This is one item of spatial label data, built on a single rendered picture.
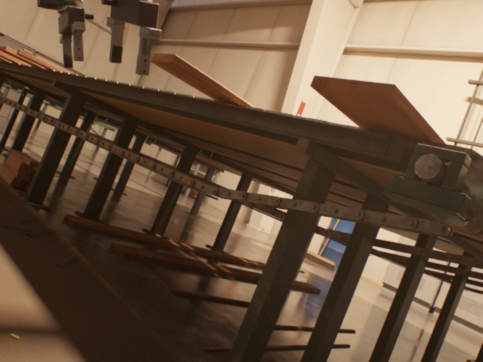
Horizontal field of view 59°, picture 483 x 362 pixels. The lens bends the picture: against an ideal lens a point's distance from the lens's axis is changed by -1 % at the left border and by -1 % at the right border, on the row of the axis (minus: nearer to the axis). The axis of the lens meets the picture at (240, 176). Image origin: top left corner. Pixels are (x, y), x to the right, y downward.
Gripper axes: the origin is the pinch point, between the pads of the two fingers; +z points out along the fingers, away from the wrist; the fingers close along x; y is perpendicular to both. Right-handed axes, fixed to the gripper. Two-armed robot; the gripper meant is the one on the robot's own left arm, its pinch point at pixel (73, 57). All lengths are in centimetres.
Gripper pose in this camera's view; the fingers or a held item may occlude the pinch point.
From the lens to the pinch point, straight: 143.8
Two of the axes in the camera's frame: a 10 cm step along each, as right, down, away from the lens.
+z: 0.2, 10.0, 0.9
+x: -5.6, -0.6, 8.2
